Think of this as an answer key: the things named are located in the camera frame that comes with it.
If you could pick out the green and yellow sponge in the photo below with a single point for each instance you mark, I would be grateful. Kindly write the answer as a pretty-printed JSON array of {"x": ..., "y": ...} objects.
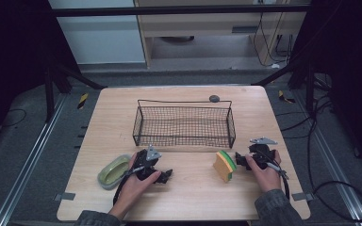
[{"x": 223, "y": 166}]

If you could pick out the person's right hand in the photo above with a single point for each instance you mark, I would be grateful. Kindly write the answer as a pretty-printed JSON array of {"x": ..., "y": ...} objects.
[{"x": 265, "y": 175}]

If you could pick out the black curtain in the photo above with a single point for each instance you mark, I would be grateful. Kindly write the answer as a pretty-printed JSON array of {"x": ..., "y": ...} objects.
[
  {"x": 348, "y": 62},
  {"x": 9, "y": 62}
]

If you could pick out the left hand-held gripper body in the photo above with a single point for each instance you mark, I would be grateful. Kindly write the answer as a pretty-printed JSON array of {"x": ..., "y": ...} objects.
[{"x": 147, "y": 160}]

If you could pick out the black metal stand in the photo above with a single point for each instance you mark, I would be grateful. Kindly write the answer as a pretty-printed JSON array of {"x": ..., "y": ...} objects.
[
  {"x": 309, "y": 88},
  {"x": 48, "y": 94}
]

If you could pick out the black horizontal frame bar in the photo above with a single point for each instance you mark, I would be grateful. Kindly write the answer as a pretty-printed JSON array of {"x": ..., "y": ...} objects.
[{"x": 176, "y": 10}]

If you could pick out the yellow and black tape strip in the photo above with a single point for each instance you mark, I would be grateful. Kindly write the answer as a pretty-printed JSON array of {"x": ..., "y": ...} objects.
[
  {"x": 285, "y": 97},
  {"x": 82, "y": 101}
]

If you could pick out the white cabinet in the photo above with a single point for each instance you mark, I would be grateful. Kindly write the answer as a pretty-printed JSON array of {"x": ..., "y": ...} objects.
[{"x": 100, "y": 37}]

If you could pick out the grey tape patch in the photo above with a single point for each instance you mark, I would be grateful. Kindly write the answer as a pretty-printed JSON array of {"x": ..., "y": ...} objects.
[
  {"x": 302, "y": 196},
  {"x": 64, "y": 196}
]

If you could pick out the person's left hand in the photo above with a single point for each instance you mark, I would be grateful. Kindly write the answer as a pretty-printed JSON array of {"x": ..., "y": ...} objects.
[{"x": 132, "y": 191}]

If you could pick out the aluminium floor rail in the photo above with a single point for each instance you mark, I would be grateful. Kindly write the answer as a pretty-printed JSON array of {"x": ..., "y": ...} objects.
[
  {"x": 28, "y": 160},
  {"x": 336, "y": 163}
]

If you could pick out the green oval dish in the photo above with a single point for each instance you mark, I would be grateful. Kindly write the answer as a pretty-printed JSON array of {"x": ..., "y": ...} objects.
[{"x": 113, "y": 172}]

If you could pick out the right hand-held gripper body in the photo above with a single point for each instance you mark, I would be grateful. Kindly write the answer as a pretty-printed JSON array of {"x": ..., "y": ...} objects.
[{"x": 260, "y": 150}]

